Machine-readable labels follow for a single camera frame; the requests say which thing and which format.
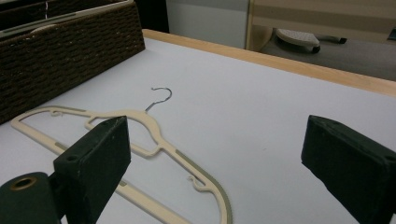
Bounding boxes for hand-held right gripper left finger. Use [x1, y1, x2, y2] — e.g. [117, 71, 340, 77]
[53, 116, 132, 224]

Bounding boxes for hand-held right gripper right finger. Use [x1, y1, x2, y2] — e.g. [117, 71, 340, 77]
[301, 115, 396, 224]

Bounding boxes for beige plastic clothes hanger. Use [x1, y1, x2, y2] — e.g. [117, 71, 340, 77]
[9, 87, 233, 224]
[0, 0, 134, 40]

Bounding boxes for brown woven basket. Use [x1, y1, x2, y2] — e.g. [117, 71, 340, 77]
[0, 0, 147, 125]

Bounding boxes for white table cover sheet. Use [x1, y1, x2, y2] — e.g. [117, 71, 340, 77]
[0, 36, 396, 224]

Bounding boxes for grey chair base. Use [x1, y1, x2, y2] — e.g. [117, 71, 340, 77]
[275, 28, 348, 54]

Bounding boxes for white cabinet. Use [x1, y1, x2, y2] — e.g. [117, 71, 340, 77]
[165, 0, 250, 50]

